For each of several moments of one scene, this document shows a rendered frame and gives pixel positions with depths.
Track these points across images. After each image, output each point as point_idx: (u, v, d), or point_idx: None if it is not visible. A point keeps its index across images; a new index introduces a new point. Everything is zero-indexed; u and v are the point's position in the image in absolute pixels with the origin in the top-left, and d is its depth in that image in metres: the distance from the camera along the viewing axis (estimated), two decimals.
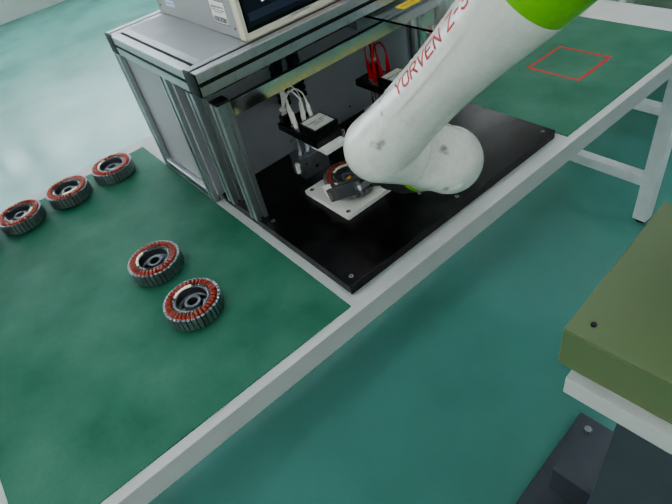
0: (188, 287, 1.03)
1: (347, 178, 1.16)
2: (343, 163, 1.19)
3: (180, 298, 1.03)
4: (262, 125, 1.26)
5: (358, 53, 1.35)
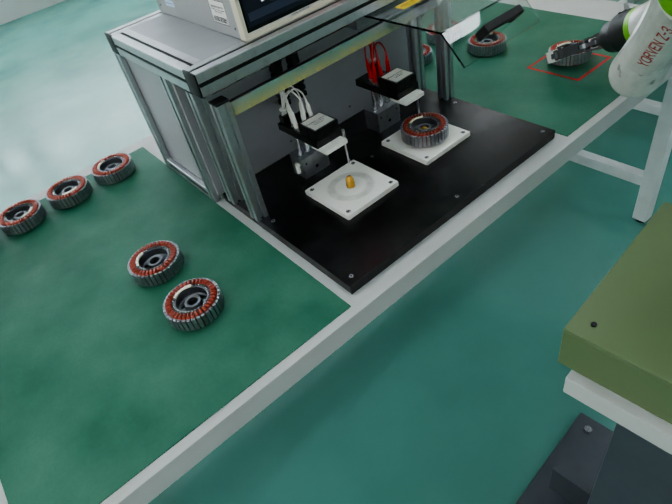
0: (188, 287, 1.03)
1: (347, 178, 1.16)
2: (567, 41, 1.48)
3: (180, 298, 1.03)
4: (262, 125, 1.26)
5: (358, 53, 1.35)
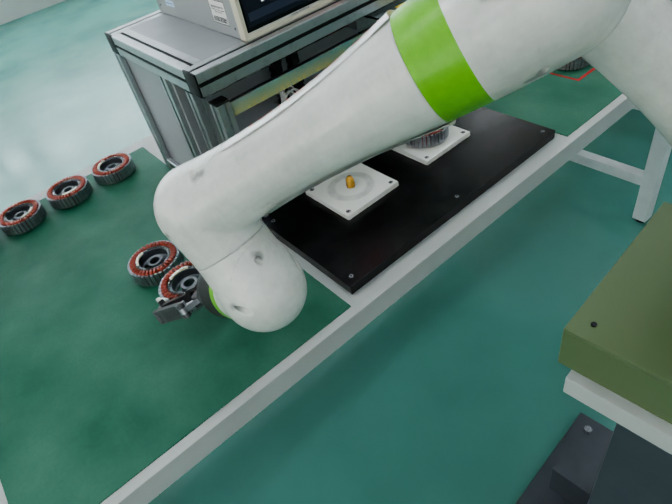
0: (185, 269, 0.99)
1: (347, 178, 1.16)
2: None
3: (176, 280, 0.99)
4: None
5: None
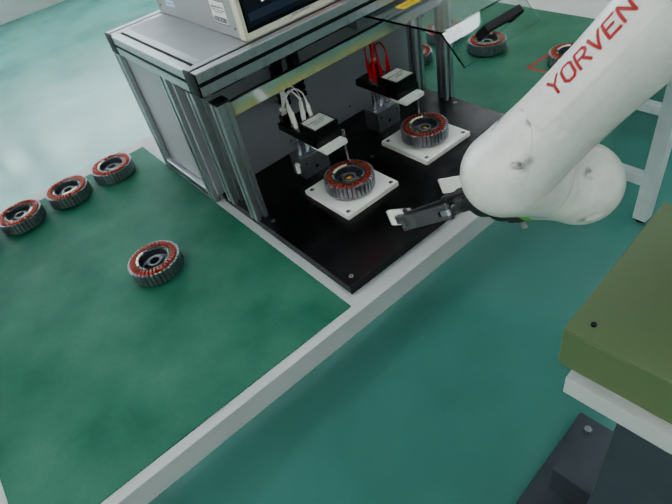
0: (344, 166, 1.18)
1: (347, 178, 1.16)
2: (567, 44, 1.48)
3: (337, 175, 1.18)
4: (262, 125, 1.26)
5: (358, 53, 1.35)
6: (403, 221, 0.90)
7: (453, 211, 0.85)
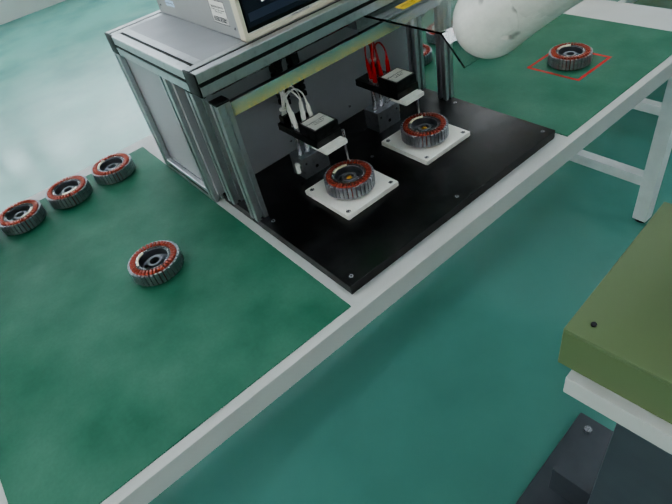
0: (344, 166, 1.18)
1: (347, 178, 1.16)
2: (567, 44, 1.48)
3: (337, 175, 1.18)
4: (262, 125, 1.26)
5: (358, 53, 1.35)
6: None
7: None
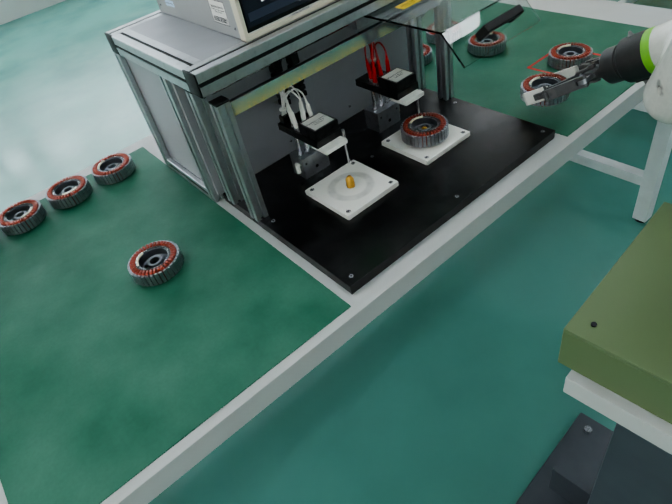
0: (537, 78, 1.29)
1: (347, 178, 1.16)
2: (567, 44, 1.48)
3: (531, 86, 1.29)
4: (262, 125, 1.26)
5: (358, 53, 1.35)
6: (546, 93, 1.17)
7: (588, 80, 1.11)
